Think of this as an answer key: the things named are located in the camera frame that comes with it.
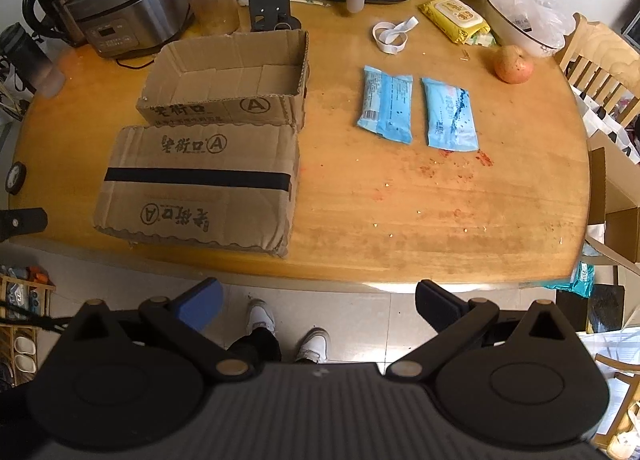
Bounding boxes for blue wet wipes pack wave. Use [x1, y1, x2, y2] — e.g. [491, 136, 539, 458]
[421, 78, 480, 153]

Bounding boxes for blue wet wipes pack barcode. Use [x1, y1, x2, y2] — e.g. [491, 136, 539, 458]
[357, 66, 413, 145]

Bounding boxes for left white shoe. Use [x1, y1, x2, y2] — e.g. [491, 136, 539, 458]
[246, 299, 276, 335]

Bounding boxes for white shoe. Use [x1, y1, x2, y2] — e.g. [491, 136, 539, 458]
[246, 299, 276, 335]
[295, 327, 330, 364]

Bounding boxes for right white shoe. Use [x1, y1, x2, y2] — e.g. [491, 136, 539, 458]
[295, 327, 330, 364]

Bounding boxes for wooden shoe rack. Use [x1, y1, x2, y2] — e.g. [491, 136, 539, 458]
[1, 265, 55, 391]

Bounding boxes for black tape roll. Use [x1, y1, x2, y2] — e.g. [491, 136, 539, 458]
[6, 161, 27, 196]

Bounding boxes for open cardboard box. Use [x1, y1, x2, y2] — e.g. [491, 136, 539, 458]
[137, 29, 309, 131]

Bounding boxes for red yellow apple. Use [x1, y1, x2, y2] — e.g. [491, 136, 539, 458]
[492, 46, 535, 84]

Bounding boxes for white elastic band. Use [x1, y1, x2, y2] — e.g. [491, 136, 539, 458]
[371, 16, 419, 55]

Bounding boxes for yellow wet wipes pack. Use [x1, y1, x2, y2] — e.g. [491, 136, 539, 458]
[418, 0, 491, 44]

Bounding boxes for wooden chair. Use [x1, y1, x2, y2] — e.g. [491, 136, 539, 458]
[553, 13, 640, 127]

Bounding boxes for silver rice cooker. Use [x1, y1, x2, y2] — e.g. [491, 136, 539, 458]
[67, 0, 192, 58]

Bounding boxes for white bowl in plastic bag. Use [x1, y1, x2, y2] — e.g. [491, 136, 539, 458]
[480, 0, 576, 60]

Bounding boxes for dark frosted glass bottle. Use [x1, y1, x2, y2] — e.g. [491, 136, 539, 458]
[0, 23, 65, 98]

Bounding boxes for wrapped chopsticks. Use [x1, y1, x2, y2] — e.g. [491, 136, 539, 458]
[290, 0, 331, 8]

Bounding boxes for black electric kettle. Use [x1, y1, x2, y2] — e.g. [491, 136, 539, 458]
[22, 0, 86, 48]

